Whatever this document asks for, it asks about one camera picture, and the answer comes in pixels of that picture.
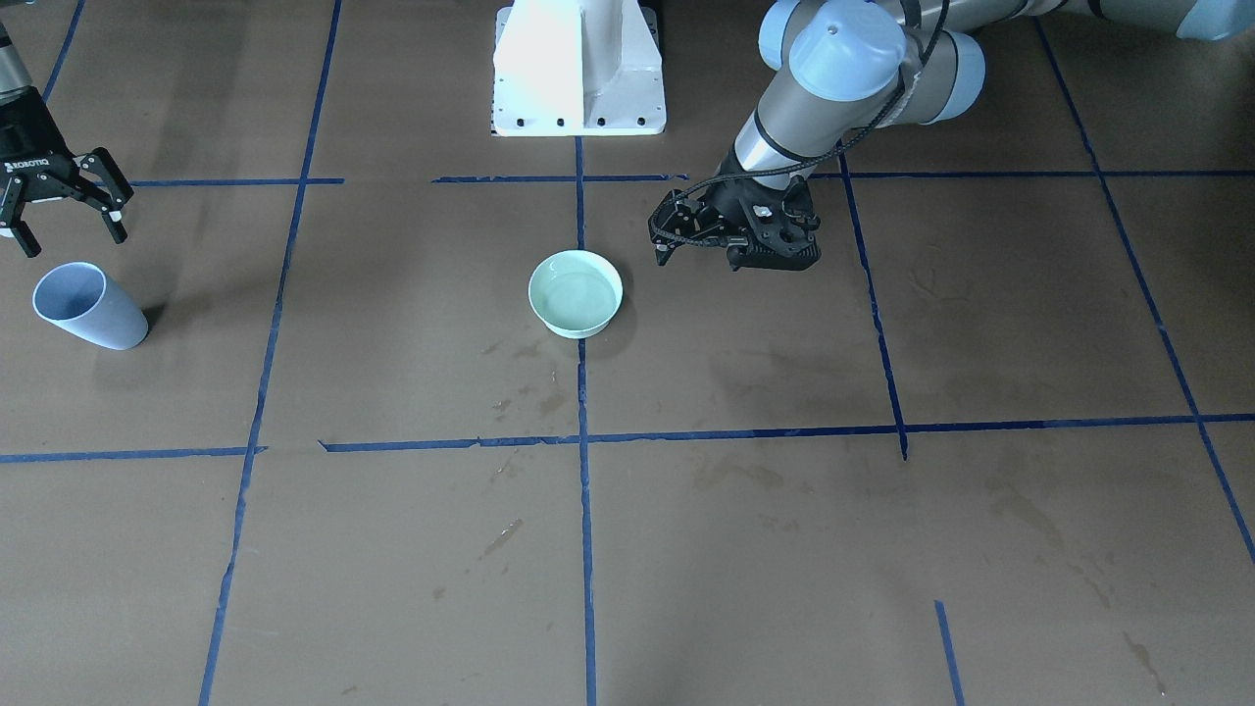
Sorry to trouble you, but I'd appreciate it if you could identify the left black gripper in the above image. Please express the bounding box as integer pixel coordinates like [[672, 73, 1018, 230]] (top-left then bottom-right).
[[649, 176, 821, 272]]

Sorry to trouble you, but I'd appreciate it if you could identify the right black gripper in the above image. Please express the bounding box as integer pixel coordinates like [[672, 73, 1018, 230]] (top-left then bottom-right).
[[1, 88, 134, 258]]

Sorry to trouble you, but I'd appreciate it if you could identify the blue plastic cup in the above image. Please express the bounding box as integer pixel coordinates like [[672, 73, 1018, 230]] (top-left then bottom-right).
[[31, 261, 151, 350]]

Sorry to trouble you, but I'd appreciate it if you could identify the light green bowl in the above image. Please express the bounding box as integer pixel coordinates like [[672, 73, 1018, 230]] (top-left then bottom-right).
[[527, 250, 624, 340]]

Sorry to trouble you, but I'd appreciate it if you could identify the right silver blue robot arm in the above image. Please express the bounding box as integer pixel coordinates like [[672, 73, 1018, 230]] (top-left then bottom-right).
[[1, 28, 134, 258]]

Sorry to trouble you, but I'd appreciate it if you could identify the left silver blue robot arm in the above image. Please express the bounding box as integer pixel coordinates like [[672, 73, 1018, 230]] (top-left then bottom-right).
[[648, 1, 1254, 270]]

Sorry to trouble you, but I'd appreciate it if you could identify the white pillar with base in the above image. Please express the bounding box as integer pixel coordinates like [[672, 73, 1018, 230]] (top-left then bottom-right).
[[489, 1, 668, 137]]

